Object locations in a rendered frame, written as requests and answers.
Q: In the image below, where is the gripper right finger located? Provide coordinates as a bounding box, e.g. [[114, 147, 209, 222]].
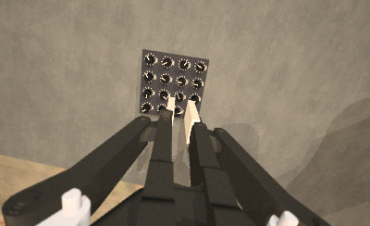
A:
[[184, 100, 331, 226]]

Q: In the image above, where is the dark grey knob box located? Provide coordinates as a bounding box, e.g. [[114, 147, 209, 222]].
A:
[[139, 49, 209, 119]]

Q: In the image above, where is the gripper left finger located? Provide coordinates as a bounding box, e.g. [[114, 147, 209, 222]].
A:
[[1, 97, 176, 226]]

